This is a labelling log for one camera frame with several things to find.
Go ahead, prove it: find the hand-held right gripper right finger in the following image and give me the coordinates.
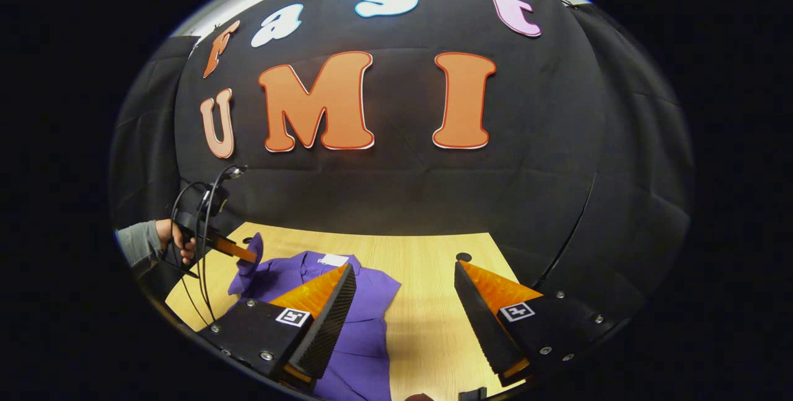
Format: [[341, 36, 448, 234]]
[[454, 260, 620, 389]]

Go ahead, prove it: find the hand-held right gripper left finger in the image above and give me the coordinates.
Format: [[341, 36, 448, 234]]
[[197, 263, 358, 389]]

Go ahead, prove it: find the purple button shirt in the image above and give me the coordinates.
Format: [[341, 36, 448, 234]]
[[227, 232, 402, 401]]

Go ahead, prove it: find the black cable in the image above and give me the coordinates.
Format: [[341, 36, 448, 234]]
[[169, 165, 248, 324]]

